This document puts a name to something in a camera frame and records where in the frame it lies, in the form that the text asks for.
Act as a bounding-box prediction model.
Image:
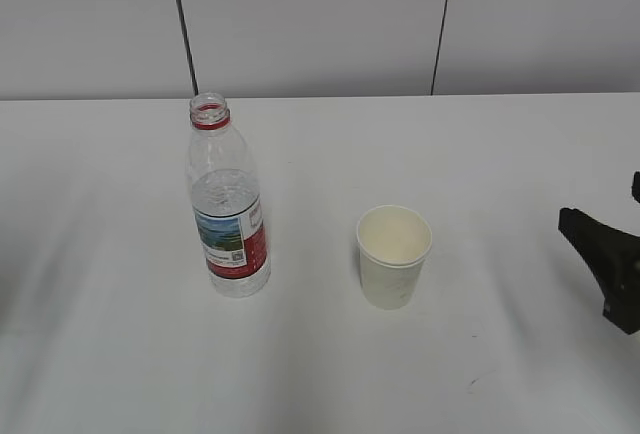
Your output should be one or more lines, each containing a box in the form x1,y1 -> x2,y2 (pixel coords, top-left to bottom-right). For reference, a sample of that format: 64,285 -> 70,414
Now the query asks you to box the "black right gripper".
558,171 -> 640,335

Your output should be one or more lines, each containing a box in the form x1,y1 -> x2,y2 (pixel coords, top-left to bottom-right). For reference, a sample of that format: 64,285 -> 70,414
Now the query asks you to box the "white paper cup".
356,205 -> 433,310

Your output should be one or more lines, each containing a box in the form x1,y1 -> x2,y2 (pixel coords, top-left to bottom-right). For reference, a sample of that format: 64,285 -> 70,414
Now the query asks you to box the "clear plastic water bottle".
186,93 -> 270,298

